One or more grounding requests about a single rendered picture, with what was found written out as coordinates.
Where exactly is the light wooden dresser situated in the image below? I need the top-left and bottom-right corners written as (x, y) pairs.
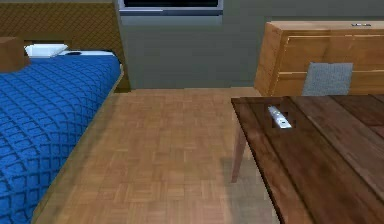
top-left (253, 20), bottom-right (384, 98)

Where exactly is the bed with blue quilt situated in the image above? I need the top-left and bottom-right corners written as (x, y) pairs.
top-left (0, 1), bottom-right (132, 224)

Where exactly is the brown wooden box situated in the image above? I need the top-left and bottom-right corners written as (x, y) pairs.
top-left (0, 36), bottom-right (32, 73)

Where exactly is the silver remote control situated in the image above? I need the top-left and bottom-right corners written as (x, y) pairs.
top-left (267, 105), bottom-right (293, 130)

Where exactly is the dark wooden table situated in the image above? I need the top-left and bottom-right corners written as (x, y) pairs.
top-left (230, 93), bottom-right (384, 224)

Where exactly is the white pillow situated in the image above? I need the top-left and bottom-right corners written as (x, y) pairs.
top-left (24, 43), bottom-right (69, 59)

